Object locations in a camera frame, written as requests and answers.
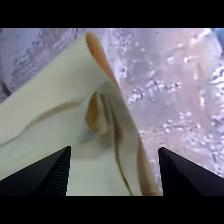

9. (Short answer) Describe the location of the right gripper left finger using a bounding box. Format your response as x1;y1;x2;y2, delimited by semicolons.
0;145;72;197

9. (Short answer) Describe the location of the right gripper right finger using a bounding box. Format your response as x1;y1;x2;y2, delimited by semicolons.
157;146;224;197

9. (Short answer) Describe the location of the cream garment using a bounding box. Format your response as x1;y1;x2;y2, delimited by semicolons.
0;31;164;197

